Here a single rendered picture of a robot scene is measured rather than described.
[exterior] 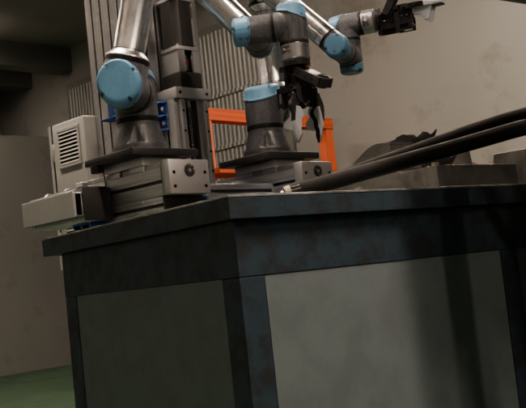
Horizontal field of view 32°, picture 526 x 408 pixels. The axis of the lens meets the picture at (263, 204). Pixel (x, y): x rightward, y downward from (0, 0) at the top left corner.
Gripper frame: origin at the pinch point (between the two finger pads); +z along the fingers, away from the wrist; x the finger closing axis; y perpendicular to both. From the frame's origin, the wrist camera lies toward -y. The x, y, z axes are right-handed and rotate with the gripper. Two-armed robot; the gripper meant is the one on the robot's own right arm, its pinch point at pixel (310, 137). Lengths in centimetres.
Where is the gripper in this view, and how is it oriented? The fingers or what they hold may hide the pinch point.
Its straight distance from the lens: 236.1
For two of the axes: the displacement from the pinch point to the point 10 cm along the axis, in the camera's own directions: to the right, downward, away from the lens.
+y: -6.0, 1.3, 7.9
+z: 1.0, 9.9, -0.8
